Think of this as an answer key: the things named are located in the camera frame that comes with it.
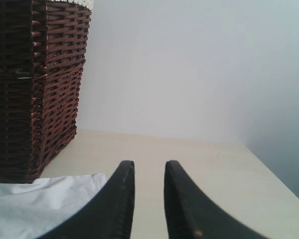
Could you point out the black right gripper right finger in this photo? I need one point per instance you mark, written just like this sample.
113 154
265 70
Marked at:
190 214

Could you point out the white t-shirt red lettering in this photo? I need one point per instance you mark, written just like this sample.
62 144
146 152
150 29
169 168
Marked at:
28 211

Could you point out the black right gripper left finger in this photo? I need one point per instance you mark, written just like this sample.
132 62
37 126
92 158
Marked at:
109 215

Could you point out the dark brown wicker basket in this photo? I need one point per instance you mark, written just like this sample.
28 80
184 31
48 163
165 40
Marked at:
42 55

